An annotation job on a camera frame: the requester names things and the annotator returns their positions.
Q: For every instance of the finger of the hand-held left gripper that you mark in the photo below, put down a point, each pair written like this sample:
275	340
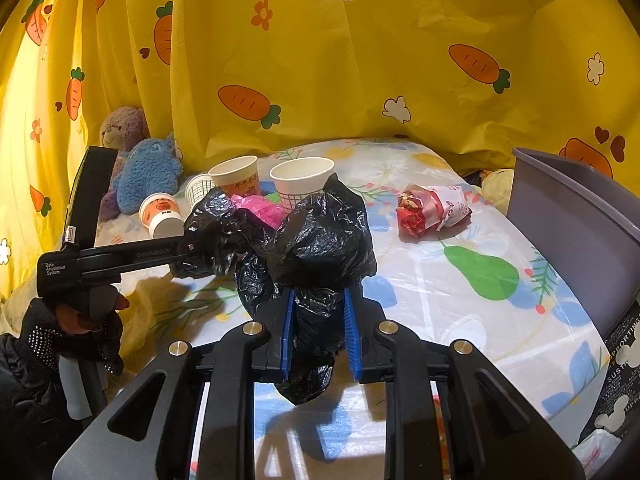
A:
150	258

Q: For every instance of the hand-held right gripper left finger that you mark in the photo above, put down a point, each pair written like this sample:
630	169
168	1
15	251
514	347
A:
287	340

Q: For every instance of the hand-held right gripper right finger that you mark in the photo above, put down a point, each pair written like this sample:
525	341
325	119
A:
352	345

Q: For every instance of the black plastic bag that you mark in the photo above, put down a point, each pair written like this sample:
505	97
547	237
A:
320	240

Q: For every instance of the purple plastic bin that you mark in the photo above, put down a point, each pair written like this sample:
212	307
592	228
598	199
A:
560	230

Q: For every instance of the person's left hand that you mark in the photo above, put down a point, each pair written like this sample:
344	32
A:
45	330

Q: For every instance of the orange white lidded cup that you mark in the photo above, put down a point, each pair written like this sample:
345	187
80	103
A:
157	212

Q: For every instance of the blue plush toy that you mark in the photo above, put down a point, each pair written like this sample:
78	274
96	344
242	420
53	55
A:
145	175

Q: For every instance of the brown plush bunny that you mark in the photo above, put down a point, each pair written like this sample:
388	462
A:
122	127

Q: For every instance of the floral print bedsheet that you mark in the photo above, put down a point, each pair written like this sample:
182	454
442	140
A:
450	310

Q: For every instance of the orange print paper cup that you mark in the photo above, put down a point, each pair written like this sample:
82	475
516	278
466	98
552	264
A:
235	175

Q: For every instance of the pink plastic bag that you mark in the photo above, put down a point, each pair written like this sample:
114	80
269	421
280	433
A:
260	210

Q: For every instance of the green plastic scrap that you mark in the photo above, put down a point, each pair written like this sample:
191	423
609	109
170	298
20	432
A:
271	196

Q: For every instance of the crumpled red wrapper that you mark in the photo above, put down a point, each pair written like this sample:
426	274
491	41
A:
415	215

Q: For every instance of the green grid paper cup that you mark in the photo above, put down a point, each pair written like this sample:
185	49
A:
300	180

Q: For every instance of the white red paper wrapper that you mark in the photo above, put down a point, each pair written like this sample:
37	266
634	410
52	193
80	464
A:
452	207

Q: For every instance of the yellow duck plush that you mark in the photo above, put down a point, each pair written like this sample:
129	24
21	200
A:
500	185

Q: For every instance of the white plastic bag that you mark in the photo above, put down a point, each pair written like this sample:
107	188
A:
600	455

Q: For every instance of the black printed bag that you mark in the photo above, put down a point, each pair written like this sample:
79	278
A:
625	360

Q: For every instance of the yellow carrot print cloth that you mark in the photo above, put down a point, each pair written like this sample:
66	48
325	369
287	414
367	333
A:
350	60

